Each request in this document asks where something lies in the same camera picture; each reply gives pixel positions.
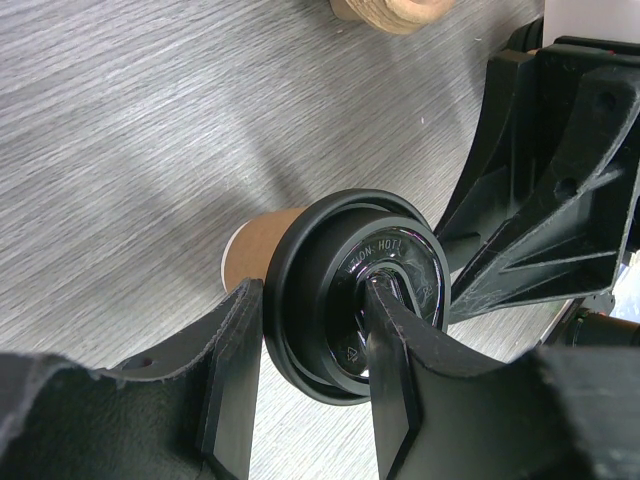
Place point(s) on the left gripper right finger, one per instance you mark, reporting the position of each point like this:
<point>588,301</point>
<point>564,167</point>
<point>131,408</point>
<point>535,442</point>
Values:
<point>444,411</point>

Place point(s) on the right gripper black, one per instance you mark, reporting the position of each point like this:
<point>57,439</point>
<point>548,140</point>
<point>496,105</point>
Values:
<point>581,220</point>

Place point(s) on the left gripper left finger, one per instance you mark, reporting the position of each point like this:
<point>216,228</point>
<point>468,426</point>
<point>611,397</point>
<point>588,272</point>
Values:
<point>183,409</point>

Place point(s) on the black coffee cup lid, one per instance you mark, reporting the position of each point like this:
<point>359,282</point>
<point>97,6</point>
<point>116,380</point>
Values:
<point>314,300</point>

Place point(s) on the brown paper coffee cup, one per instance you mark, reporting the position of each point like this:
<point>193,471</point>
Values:
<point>249,250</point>

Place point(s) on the brown pulp cup carrier stack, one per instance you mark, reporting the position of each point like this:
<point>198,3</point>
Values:
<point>399,17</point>

